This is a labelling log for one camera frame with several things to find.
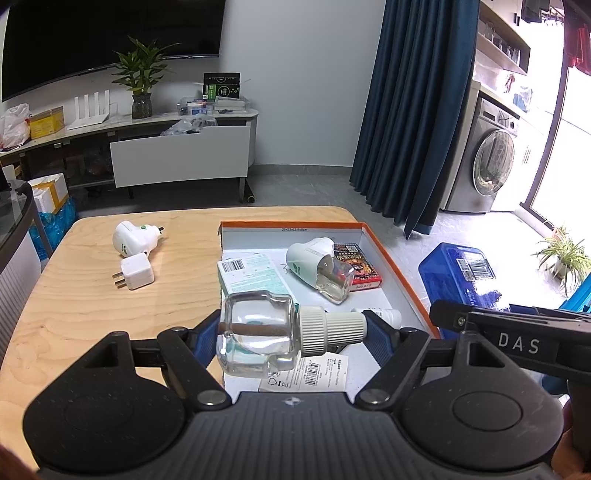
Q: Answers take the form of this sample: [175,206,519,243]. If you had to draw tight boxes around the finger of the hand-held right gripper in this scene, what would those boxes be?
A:
[429,299,471,331]

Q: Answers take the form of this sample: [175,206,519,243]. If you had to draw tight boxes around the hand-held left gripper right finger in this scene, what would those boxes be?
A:
[355,310,514,411]

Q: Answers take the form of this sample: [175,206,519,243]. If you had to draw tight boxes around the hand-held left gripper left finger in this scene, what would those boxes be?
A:
[76,310,232,412]

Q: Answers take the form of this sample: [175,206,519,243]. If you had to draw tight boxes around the blue tin box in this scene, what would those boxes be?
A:
[418,242,513,340]

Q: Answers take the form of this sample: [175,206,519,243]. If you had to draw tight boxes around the clear glass liquid bottle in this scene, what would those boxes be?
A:
[216,292,368,380]

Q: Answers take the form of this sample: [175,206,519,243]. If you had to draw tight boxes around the small white labelled box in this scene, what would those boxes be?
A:
[259,354,350,393]

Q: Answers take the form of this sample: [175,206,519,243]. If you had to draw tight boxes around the white heater with glass bottle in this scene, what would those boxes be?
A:
[285,237,356,304]

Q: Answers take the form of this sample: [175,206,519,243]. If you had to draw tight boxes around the orange-rimmed white tray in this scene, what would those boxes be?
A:
[217,220,441,402]

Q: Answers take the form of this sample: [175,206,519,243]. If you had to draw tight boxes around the person's right hand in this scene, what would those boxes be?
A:
[551,401,591,479]

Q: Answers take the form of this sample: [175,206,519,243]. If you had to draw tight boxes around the small white bottle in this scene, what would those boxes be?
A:
[351,307,402,330]

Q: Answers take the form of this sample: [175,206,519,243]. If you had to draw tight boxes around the blue plastic crate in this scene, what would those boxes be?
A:
[556,272,591,315]

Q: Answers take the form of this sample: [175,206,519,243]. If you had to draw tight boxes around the red and black firecracker box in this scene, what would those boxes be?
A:
[331,243,384,293]

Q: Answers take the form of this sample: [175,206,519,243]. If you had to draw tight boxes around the white and green flat box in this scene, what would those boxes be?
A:
[217,252,301,315]

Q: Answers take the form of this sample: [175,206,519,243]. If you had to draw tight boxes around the white cube charger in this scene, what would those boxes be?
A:
[112,256,153,291]

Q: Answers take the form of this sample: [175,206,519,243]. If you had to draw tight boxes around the spider plant in pot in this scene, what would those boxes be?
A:
[531,225,591,297]

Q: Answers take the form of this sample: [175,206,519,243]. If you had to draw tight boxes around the white plug-in repellent heater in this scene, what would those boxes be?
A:
[112,220,166,258]

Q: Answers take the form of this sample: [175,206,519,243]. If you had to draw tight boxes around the silver washing machine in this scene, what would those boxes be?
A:
[443,95,533,214]

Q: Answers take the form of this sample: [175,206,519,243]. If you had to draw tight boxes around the blue plastic bag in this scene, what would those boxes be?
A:
[30,198,77,260]

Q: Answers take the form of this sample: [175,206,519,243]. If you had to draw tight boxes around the white television cabinet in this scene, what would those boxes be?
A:
[0,107,259,204]

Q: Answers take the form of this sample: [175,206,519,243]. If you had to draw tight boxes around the grey furniture with black rim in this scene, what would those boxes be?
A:
[0,179,54,356]

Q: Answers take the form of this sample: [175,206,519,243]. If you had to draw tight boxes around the dark blue curtain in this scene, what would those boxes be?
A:
[349,0,481,241]

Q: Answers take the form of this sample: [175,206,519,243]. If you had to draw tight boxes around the clear plastic bags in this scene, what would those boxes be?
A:
[160,117,218,137]

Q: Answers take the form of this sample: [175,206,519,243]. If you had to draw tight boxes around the white and yellow cardboard box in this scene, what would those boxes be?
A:
[28,174,70,216]

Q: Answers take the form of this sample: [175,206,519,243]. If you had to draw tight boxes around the blue and white small box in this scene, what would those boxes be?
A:
[178,97,216,117]

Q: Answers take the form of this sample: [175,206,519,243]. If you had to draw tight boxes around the stack of papers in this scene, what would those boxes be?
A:
[215,96,253,114]

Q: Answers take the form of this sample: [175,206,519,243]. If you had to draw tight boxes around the black and green box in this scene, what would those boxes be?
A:
[203,72,242,102]

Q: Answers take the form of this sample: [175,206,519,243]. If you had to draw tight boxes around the white router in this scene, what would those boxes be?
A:
[67,90,112,131]

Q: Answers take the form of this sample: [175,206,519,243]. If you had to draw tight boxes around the green plant in glass vase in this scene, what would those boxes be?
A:
[111,37,182,121]

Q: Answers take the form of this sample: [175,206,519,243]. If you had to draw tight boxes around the white plastic bag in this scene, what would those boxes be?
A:
[0,103,32,151]

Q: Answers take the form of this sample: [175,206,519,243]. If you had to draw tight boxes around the red hanging garment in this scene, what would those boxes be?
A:
[570,18,591,77]

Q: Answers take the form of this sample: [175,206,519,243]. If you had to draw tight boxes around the dark hanging garment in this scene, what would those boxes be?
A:
[521,0,551,22]

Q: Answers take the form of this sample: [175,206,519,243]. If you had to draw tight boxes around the black television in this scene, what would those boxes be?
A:
[0,0,227,103]

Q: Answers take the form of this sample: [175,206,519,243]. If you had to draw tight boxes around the wall shelf with glasses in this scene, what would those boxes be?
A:
[475,2,532,75]

